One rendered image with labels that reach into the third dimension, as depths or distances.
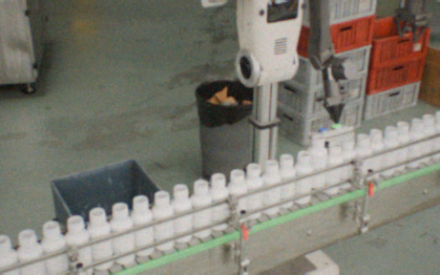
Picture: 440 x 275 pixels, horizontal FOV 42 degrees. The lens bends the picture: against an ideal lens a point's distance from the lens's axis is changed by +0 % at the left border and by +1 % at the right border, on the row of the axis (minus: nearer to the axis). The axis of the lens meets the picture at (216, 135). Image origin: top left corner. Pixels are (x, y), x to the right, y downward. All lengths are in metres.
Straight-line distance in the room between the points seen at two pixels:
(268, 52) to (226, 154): 1.34
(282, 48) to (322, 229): 0.76
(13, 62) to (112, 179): 3.14
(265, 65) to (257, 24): 0.17
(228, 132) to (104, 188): 1.39
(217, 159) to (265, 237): 1.82
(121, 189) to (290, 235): 0.71
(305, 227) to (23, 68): 3.74
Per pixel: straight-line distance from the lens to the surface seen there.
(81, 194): 2.13
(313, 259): 2.78
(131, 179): 2.18
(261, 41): 2.22
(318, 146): 1.75
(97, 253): 1.53
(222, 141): 3.43
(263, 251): 1.77
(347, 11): 4.11
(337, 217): 1.89
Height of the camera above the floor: 2.00
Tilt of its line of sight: 27 degrees down
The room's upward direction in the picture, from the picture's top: straight up
